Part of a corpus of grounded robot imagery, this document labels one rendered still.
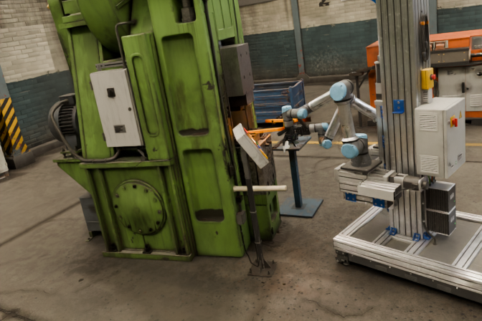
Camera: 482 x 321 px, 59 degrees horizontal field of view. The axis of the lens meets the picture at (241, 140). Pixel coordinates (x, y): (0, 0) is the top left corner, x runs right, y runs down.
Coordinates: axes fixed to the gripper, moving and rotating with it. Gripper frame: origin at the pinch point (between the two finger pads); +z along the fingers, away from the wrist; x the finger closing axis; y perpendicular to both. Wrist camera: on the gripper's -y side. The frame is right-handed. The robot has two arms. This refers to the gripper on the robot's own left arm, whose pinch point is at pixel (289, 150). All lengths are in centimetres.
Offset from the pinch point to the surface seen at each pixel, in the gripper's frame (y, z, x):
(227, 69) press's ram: -51, -66, -5
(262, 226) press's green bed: -44, 79, 1
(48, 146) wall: -666, 84, 52
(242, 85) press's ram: -41, -51, 0
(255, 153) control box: 1.6, -10.6, -39.2
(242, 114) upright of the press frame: -76, -18, 28
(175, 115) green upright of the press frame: -77, -37, -45
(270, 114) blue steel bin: -296, 68, 309
